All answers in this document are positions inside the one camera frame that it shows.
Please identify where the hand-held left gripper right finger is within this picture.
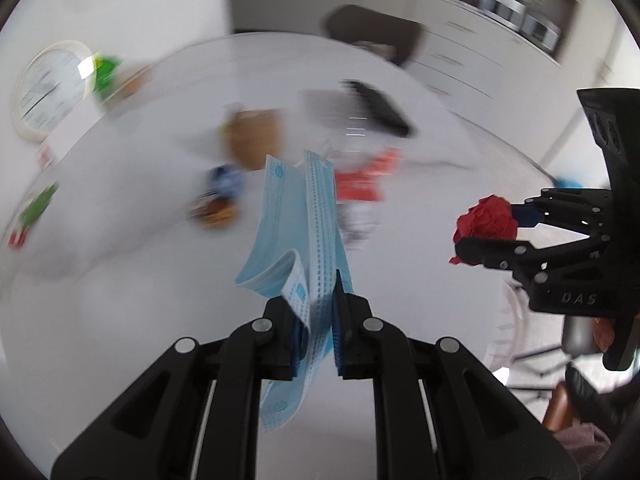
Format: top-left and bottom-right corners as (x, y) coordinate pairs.
(331, 269), (576, 480)

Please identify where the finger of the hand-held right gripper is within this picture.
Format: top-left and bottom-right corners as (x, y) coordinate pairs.
(455, 233), (611, 276)
(510, 187), (615, 236)

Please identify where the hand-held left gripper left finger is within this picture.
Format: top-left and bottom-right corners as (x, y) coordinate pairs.
(50, 296), (311, 480)

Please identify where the red paper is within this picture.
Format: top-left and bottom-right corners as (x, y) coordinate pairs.
(449, 194), (521, 266)

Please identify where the white bin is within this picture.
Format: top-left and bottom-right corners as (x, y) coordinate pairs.
(487, 280), (532, 386)

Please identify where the blue face mask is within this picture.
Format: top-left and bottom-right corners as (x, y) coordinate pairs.
(235, 149), (355, 435)

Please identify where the person's right hand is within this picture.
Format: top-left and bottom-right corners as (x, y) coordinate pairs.
(593, 317), (616, 353)

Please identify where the blue mop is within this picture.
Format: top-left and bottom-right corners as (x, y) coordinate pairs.
(530, 159), (583, 192)

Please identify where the silver wrapper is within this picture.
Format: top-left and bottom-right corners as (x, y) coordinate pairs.
(337, 202), (382, 252)

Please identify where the grey chair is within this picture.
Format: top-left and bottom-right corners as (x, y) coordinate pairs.
(509, 317), (601, 403)

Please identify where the blue snack packet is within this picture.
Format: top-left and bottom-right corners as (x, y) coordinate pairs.
(187, 164), (246, 228)

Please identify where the steel built-in oven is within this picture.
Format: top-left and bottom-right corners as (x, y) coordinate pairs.
(520, 12), (562, 52)
(482, 0), (528, 31)

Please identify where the white drawer cabinet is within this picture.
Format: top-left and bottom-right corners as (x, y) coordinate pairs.
(407, 0), (583, 111)

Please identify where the black cloth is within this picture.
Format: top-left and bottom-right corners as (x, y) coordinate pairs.
(565, 364), (628, 433)

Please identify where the brown crumpled paper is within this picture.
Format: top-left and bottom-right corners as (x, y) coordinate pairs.
(222, 109), (283, 171)

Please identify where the dark brown chair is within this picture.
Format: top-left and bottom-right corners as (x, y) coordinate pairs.
(322, 4), (427, 67)

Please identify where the orange snack in clear wrapper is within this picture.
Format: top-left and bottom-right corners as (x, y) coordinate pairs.
(119, 64), (157, 100)

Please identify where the white card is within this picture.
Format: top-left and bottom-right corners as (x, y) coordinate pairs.
(37, 100), (108, 167)

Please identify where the white wall clock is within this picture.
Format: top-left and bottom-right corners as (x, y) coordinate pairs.
(11, 40), (96, 142)

